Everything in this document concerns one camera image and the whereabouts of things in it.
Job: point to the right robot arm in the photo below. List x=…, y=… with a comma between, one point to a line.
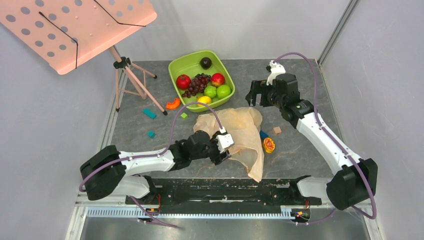
x=354, y=178

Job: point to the small green cube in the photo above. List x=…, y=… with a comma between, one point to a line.
x=184, y=115

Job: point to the teal toy block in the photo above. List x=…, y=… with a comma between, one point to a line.
x=149, y=113

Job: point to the red fake apple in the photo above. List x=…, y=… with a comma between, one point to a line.
x=217, y=80

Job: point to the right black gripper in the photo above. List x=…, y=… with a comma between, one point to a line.
x=261, y=93

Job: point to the dark purple fake plum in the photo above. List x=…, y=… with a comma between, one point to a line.
x=205, y=63

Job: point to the green fake apple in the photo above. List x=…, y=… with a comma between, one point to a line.
x=223, y=91

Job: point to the orange curved toy block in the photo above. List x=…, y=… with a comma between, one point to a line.
x=174, y=104

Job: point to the green plastic basin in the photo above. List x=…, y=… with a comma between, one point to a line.
x=190, y=65

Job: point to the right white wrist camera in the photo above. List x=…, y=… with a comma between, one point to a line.
x=275, y=69

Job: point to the green bumpy fake fruit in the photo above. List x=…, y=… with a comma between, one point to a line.
x=210, y=91

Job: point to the yellow fake lemon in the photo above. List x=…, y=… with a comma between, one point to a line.
x=204, y=100

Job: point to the small teal block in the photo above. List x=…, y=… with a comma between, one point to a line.
x=151, y=134

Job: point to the blue toy brick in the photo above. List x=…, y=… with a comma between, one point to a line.
x=263, y=135

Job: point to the aluminium frame rail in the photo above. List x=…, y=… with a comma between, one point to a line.
x=118, y=217

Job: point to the pink music stand tripod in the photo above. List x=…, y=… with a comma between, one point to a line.
x=123, y=65

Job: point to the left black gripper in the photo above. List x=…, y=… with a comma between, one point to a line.
x=217, y=158

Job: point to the yellow orange round toy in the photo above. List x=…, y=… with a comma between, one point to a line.
x=268, y=145

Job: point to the red fake grape bunch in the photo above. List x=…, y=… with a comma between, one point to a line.
x=197, y=85

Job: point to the pink perforated music stand desk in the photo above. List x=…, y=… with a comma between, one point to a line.
x=68, y=33

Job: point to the beige plastic banana-print bag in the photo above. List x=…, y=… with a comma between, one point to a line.
x=244, y=124

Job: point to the small wooden block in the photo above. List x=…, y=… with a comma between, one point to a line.
x=276, y=130

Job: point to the red fake pomegranate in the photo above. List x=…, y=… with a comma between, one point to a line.
x=183, y=82

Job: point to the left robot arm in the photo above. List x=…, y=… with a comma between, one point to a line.
x=114, y=172

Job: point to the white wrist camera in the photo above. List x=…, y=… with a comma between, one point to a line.
x=275, y=69
x=224, y=140

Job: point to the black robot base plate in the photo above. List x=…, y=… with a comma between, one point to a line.
x=269, y=192

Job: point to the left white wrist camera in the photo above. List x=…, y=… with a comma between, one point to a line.
x=224, y=140

